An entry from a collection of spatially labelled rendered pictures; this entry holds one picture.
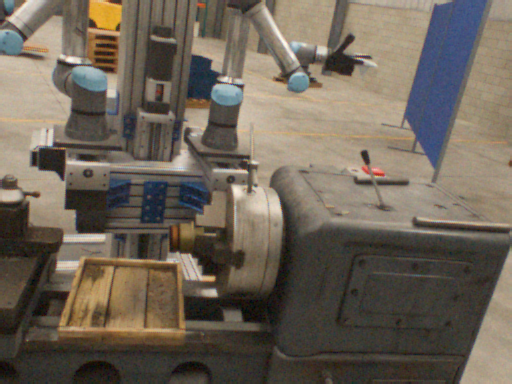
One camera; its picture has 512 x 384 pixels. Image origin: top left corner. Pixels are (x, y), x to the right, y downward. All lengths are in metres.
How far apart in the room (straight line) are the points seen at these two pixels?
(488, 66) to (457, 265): 12.08
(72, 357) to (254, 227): 0.56
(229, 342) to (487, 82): 12.31
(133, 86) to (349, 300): 1.19
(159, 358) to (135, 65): 1.11
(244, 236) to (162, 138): 0.87
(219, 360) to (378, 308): 0.45
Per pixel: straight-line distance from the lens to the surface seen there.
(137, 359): 1.40
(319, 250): 1.21
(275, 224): 1.27
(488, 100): 13.25
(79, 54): 1.95
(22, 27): 1.75
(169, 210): 1.98
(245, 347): 1.39
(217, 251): 1.26
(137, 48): 2.01
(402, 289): 1.37
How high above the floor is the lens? 1.69
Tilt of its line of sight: 19 degrees down
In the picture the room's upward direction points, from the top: 11 degrees clockwise
